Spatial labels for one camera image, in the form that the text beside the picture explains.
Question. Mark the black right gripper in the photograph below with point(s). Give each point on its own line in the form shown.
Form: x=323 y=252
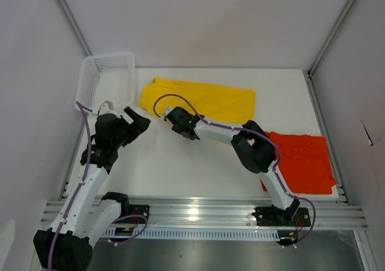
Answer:
x=176 y=129

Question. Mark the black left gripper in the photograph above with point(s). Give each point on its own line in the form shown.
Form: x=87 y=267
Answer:
x=142 y=122

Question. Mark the yellow shorts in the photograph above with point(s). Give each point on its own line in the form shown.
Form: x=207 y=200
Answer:
x=217 y=102

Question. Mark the orange shorts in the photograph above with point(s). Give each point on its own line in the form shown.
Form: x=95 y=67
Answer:
x=305 y=163

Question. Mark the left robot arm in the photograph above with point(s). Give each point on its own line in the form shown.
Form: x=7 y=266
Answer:
x=67 y=244

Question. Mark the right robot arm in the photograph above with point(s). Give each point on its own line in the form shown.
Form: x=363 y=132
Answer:
x=256 y=152

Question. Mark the white plastic basket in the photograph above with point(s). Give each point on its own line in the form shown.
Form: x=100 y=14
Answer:
x=107 y=77

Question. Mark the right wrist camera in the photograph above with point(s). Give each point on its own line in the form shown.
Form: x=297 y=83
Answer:
x=167 y=112

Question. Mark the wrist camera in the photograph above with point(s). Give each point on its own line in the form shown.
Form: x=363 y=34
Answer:
x=106 y=107
x=167 y=112

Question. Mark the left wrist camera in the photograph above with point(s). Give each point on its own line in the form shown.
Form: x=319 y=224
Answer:
x=106 y=107

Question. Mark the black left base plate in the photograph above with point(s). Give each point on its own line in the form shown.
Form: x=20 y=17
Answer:
x=131 y=214

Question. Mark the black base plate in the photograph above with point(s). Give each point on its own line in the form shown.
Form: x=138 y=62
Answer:
x=131 y=214
x=274 y=217

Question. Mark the slotted cable duct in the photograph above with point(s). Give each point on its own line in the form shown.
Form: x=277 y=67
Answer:
x=166 y=233

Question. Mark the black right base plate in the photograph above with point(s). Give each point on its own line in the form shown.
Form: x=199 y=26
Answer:
x=274 y=217

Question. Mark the left aluminium frame post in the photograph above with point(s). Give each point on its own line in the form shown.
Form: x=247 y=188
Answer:
x=68 y=16

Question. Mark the aluminium frame post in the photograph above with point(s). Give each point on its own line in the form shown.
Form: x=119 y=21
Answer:
x=337 y=27
x=68 y=16

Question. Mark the right aluminium frame post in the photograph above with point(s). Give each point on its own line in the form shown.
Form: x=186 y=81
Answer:
x=337 y=27

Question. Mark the aluminium mounting rail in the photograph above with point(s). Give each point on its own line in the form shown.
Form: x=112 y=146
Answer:
x=194 y=212

